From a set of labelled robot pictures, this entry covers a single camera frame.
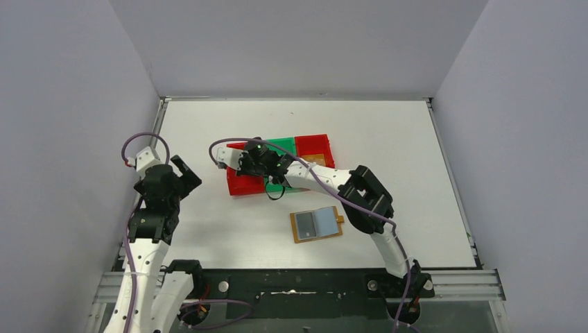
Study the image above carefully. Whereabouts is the red bin with black card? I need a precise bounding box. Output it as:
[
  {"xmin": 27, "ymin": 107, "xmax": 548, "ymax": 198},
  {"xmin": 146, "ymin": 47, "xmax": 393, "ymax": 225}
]
[{"xmin": 226, "ymin": 168, "xmax": 265, "ymax": 196}]

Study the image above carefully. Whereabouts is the red bin with gold card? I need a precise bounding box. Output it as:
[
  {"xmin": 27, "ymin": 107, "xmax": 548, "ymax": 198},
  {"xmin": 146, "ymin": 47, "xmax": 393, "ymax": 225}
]
[{"xmin": 294, "ymin": 134, "xmax": 336, "ymax": 169}]

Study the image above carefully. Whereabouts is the green plastic bin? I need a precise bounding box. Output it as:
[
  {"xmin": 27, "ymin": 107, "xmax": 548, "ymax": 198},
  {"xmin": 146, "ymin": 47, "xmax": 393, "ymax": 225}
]
[{"xmin": 263, "ymin": 137, "xmax": 303, "ymax": 198}]

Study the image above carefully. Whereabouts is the yellow leather card holder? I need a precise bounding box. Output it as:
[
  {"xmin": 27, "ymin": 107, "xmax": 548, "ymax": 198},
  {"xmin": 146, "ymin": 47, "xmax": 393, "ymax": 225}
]
[{"xmin": 290, "ymin": 206, "xmax": 345, "ymax": 244}]

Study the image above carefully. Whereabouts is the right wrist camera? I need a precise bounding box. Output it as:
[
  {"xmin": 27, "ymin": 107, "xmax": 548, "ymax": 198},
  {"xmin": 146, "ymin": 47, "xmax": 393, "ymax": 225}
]
[{"xmin": 216, "ymin": 146, "xmax": 243, "ymax": 171}]

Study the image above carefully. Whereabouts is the aluminium frame rail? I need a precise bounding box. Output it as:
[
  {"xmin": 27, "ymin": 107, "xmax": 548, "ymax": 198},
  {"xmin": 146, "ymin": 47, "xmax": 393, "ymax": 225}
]
[{"xmin": 92, "ymin": 269, "xmax": 506, "ymax": 304}]

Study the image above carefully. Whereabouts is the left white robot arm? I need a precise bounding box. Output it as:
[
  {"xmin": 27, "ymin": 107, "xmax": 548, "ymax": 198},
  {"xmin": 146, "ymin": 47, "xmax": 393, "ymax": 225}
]
[{"xmin": 105, "ymin": 155, "xmax": 205, "ymax": 332}]

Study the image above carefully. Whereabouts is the gold card in bin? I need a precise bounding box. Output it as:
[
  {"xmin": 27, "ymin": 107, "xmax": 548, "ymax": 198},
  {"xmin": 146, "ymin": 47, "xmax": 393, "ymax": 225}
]
[{"xmin": 304, "ymin": 153, "xmax": 327, "ymax": 167}]

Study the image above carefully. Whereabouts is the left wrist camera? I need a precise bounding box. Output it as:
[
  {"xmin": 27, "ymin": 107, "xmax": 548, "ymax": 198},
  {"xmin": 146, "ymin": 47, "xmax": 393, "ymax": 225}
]
[{"xmin": 125, "ymin": 146, "xmax": 163, "ymax": 178}]

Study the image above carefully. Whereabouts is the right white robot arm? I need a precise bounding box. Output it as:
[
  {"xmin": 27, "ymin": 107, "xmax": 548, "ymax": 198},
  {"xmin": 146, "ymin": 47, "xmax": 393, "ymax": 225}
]
[{"xmin": 218, "ymin": 139, "xmax": 417, "ymax": 296}]

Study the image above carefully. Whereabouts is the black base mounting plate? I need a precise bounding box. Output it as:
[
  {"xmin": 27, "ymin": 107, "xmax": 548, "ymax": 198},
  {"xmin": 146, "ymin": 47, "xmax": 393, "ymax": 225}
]
[{"xmin": 188, "ymin": 268, "xmax": 435, "ymax": 319}]

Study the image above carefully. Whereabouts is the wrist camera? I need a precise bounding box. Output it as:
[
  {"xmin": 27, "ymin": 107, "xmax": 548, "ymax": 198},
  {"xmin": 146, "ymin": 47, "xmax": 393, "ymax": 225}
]
[
  {"xmin": 216, "ymin": 146, "xmax": 243, "ymax": 171},
  {"xmin": 125, "ymin": 146, "xmax": 163, "ymax": 178}
]

